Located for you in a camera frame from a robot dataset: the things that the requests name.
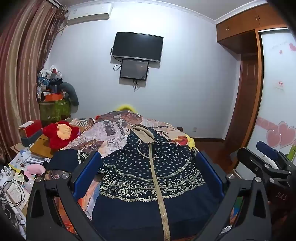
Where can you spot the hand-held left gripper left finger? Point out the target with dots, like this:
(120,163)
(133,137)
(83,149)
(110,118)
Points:
(89,172)

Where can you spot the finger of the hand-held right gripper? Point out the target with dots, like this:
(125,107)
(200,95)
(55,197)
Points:
(268,150)
(254,161)

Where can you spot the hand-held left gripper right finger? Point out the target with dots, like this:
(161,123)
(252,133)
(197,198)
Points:
(209,172)

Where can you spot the navy patterned hooded jacket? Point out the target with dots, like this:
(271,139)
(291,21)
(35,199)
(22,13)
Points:
(138,166)

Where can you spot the pile of clothes and boxes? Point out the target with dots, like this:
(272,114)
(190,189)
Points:
(49,78)

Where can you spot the green bottle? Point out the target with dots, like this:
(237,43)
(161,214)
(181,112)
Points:
(292,154)

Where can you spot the red plush toy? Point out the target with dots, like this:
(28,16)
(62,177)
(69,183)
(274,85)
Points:
(61,135)

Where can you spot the white door with heart stickers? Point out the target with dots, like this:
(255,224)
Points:
(275,104)

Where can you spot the printed blanket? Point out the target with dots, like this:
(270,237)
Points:
(108,129)

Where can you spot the brown wooden board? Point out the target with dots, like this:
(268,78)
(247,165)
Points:
(41,147)

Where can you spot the pink toy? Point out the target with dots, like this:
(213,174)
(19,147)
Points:
(34,169)

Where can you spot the wooden door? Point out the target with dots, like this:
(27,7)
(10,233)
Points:
(245,99)

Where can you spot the dark grey box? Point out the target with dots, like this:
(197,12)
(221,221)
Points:
(32,139)

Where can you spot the green cardboard box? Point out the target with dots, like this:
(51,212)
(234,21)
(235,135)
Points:
(54,110)

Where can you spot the red box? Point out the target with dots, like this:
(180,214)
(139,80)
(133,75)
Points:
(31,128)

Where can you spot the yellow plush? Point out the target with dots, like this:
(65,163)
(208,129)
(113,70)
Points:
(126,108)

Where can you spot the pile of papers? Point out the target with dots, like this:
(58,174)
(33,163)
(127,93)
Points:
(13,166)

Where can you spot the orange box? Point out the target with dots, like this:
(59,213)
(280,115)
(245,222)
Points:
(53,97)

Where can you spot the small black monitor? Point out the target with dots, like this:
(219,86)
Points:
(134,69)

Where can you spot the striped red curtain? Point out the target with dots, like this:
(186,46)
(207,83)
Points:
(20,69)

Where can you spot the wooden wardrobe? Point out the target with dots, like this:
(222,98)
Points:
(240,25)

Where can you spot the white air conditioner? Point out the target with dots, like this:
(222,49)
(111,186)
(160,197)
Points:
(90,15)

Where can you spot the wooden bed post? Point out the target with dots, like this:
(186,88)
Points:
(180,129)

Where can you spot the black wall television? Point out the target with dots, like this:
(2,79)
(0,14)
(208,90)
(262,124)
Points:
(137,46)

